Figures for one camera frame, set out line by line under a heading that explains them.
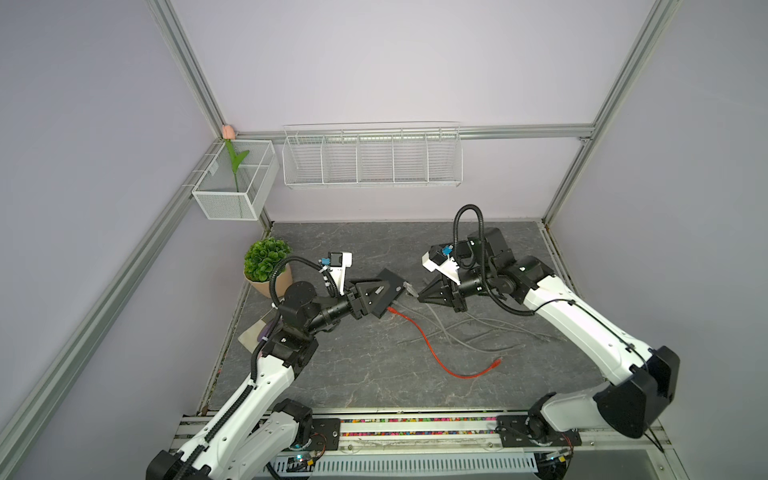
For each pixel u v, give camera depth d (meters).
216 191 0.77
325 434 0.74
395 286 0.65
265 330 0.58
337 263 0.61
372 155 0.97
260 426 0.59
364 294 0.61
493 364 0.85
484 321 0.94
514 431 0.70
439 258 0.59
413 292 0.65
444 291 0.62
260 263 0.89
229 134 0.89
